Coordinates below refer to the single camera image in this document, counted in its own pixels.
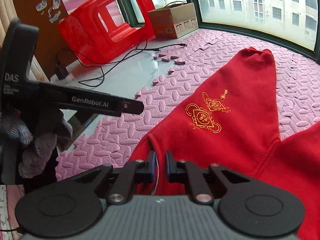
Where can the loose pink mat pieces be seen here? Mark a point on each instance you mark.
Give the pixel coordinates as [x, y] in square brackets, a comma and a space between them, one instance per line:
[180, 61]

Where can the brown wooden cabinet with stickers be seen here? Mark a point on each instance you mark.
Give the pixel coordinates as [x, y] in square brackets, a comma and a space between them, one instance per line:
[25, 0]

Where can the pale printed cloth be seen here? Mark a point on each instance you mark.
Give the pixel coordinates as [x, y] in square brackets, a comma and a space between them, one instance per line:
[7, 205]

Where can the person's left forearm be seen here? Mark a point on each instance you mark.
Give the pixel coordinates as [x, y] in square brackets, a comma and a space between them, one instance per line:
[47, 180]

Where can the red hoodie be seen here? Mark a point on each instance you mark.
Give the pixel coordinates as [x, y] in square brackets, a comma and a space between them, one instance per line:
[237, 130]

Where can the brown cardboard box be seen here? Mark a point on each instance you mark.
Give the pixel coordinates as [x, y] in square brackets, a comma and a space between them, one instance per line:
[182, 17]

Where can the person's left hand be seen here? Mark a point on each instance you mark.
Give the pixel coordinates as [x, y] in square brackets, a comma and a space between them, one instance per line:
[42, 142]

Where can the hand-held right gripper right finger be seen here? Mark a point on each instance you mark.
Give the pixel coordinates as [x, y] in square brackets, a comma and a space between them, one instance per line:
[170, 167]

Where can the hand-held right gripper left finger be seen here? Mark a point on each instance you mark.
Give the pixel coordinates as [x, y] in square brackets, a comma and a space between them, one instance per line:
[150, 166]

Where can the red plastic stool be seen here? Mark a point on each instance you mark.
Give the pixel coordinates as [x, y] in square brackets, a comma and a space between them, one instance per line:
[85, 35]

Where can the green window frame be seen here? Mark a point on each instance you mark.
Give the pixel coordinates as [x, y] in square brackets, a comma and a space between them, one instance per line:
[191, 0]

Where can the black power adapter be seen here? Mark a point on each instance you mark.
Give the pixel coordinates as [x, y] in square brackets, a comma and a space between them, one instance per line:
[61, 71]

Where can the beige apartment building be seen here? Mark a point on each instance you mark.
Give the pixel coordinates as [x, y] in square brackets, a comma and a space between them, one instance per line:
[275, 0]

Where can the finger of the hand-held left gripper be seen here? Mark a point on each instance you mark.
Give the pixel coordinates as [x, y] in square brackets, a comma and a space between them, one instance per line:
[133, 107]

